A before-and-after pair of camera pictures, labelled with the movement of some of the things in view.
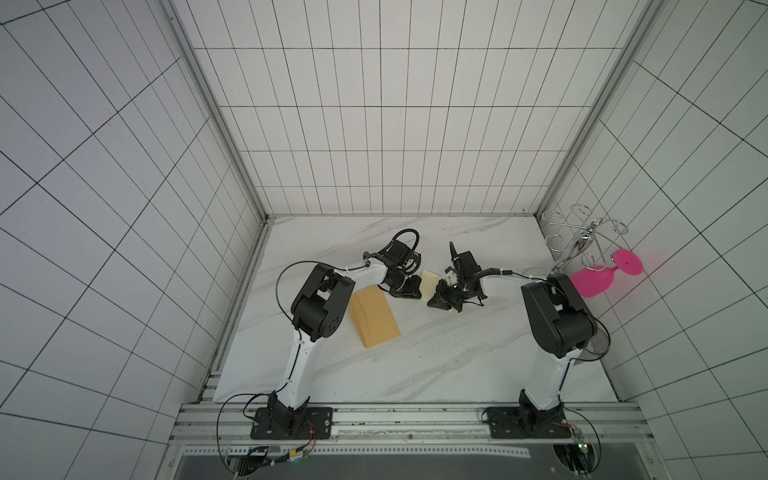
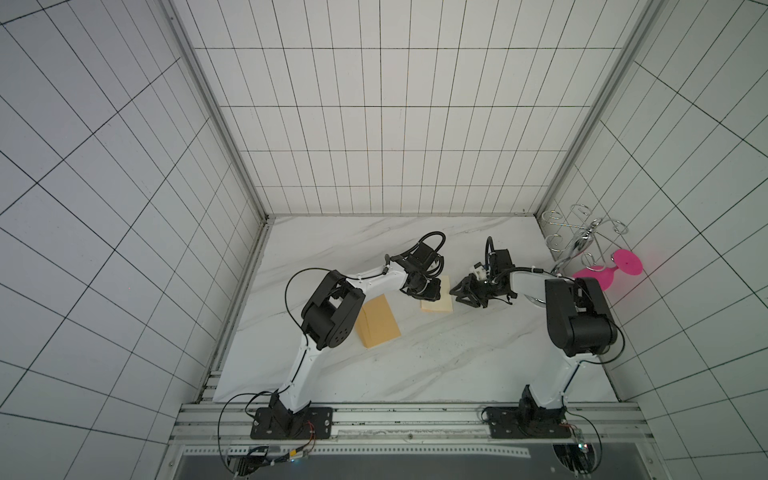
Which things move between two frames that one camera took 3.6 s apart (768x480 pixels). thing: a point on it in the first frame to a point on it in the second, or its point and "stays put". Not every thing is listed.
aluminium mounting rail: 408,424 stays put
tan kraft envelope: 373,316 stays put
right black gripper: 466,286 to 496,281
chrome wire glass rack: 580,237 stays put
